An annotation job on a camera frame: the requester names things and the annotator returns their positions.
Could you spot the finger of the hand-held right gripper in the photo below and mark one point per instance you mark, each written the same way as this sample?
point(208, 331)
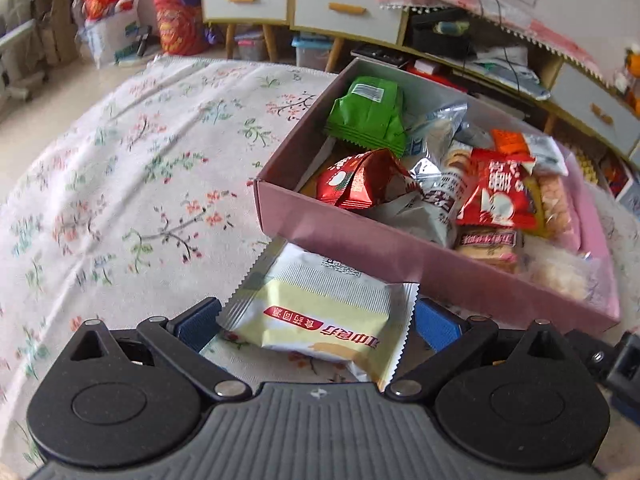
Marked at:
point(595, 347)

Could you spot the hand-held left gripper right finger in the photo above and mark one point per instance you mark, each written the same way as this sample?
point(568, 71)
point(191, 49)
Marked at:
point(437, 325)

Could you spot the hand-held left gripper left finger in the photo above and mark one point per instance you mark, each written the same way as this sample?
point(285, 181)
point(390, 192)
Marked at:
point(197, 322)

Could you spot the clear rice cracker packet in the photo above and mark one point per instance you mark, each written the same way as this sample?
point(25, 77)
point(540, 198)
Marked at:
point(560, 270)

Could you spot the brown cracker packet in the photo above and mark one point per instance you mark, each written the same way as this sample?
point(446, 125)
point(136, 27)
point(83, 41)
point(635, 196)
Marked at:
point(487, 247)

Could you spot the small grey snack packet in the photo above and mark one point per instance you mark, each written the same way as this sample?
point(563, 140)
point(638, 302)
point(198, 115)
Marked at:
point(400, 220)

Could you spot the pale yellow snack packet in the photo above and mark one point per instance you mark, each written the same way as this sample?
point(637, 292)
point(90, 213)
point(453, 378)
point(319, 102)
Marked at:
point(320, 310)

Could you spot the grey white cookie packet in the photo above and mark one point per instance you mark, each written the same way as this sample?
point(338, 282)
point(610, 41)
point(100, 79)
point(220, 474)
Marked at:
point(440, 205)

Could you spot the red snack packet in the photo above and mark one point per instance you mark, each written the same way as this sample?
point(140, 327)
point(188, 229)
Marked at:
point(360, 180)
point(495, 195)

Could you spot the pink clear snack packet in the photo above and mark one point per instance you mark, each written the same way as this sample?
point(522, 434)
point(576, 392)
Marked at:
point(557, 205)

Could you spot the pink cardboard box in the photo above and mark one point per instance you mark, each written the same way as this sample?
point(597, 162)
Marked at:
point(325, 220)

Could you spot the gold wafer bar packet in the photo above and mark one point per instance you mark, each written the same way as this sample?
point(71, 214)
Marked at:
point(309, 187)

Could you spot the silver white snack packet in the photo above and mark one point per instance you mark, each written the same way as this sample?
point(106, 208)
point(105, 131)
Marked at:
point(435, 130)

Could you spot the orange white snack packet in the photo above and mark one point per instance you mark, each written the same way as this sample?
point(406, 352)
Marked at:
point(545, 152)

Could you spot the green snack packet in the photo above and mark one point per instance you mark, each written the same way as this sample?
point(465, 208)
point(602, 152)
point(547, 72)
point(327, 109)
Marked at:
point(365, 110)

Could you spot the white printed box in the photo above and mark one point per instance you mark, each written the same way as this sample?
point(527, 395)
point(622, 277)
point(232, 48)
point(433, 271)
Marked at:
point(622, 182)

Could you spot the floral cloth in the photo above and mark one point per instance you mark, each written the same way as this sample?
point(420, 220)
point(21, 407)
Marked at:
point(100, 170)

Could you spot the yellow egg tray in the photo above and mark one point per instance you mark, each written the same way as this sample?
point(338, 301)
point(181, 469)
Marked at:
point(585, 165)

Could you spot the red box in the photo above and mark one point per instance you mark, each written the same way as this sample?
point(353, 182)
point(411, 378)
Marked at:
point(435, 72)

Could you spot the folded cloth pile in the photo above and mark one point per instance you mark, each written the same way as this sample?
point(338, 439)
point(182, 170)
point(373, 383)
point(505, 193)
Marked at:
point(510, 72)

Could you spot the small clear storage bin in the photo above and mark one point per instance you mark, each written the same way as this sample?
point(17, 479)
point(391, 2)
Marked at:
point(250, 47)

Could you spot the black handheld device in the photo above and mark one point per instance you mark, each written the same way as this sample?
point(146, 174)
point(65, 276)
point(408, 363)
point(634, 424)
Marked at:
point(143, 42)

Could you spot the orange fruit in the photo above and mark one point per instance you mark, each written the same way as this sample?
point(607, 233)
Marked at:
point(632, 62)

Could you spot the blue lid storage bin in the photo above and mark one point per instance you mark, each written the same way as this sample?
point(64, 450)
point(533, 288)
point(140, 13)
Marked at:
point(312, 52)

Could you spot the white shopping bag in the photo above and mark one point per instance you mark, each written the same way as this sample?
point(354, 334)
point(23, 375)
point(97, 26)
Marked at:
point(112, 40)

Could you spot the red gift bag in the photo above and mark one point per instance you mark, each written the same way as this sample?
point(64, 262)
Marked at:
point(177, 25)

